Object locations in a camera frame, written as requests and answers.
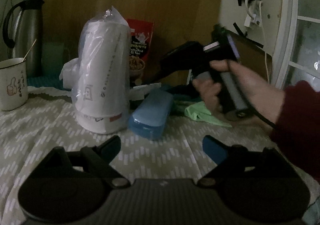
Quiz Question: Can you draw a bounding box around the stainless steel thermos jug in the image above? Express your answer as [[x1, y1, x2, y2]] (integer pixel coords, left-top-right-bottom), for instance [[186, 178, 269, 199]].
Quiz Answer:
[[2, 0, 44, 77]]

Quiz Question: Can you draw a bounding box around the red snack bag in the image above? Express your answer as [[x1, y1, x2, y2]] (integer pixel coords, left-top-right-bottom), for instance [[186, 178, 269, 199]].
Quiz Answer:
[[127, 19, 154, 88]]

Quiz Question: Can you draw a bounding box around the green cloth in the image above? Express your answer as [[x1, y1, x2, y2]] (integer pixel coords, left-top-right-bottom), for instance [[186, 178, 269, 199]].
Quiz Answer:
[[170, 101, 232, 128]]

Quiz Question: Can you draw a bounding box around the patterned tablecloth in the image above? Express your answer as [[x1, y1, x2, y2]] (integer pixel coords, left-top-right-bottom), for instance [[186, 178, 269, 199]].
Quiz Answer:
[[0, 95, 316, 225]]

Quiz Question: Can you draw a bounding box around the green cup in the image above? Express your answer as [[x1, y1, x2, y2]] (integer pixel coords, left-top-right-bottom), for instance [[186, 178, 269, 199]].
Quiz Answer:
[[42, 42, 64, 76]]

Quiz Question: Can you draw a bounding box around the person right hand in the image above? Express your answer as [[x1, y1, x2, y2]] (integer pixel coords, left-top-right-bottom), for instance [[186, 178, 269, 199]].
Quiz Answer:
[[193, 60, 285, 132]]

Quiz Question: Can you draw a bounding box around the blue plastic case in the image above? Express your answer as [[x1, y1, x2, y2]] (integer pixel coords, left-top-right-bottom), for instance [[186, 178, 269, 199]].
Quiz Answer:
[[128, 89, 174, 140]]

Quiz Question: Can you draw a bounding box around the dark red sleeve forearm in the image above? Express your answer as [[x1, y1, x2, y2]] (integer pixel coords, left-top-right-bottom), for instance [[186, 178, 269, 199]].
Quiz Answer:
[[270, 81, 320, 181]]

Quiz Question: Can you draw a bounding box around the white power strip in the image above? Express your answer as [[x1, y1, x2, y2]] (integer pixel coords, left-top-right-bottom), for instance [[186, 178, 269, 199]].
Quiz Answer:
[[244, 0, 263, 28]]

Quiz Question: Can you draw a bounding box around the white power cable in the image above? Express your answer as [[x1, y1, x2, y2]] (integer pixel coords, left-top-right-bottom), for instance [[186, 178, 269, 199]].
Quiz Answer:
[[243, 0, 272, 83]]

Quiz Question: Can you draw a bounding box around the white enamel mug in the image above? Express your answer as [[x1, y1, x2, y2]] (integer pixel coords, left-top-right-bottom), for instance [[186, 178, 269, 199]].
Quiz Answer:
[[0, 58, 28, 111]]

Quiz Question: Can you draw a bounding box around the white kettle in plastic bag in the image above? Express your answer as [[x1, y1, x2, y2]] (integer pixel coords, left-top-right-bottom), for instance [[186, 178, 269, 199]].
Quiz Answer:
[[60, 7, 131, 134]]

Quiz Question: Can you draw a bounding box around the brown tray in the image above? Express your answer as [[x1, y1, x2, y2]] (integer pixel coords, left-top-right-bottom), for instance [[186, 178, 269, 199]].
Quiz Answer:
[[232, 34, 272, 81]]

